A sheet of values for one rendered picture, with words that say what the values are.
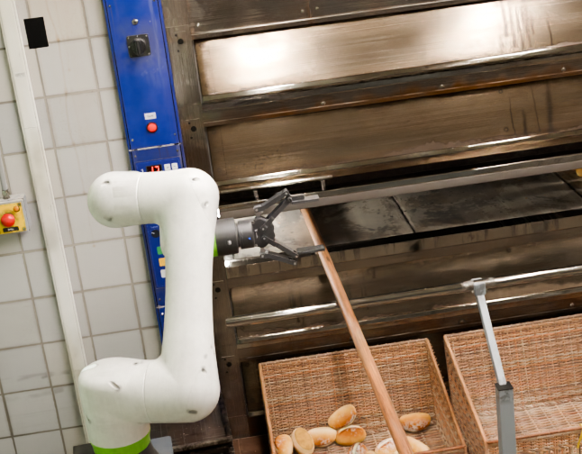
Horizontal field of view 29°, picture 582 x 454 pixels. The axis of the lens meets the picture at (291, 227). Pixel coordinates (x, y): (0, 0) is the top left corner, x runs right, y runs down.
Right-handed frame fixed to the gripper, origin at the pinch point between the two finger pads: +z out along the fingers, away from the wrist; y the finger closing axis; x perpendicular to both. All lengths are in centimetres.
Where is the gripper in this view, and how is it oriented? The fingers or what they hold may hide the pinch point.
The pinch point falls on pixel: (317, 223)
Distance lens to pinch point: 287.9
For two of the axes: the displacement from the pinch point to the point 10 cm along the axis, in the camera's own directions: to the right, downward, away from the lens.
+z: 9.9, -1.4, 0.6
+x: 1.1, 3.3, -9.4
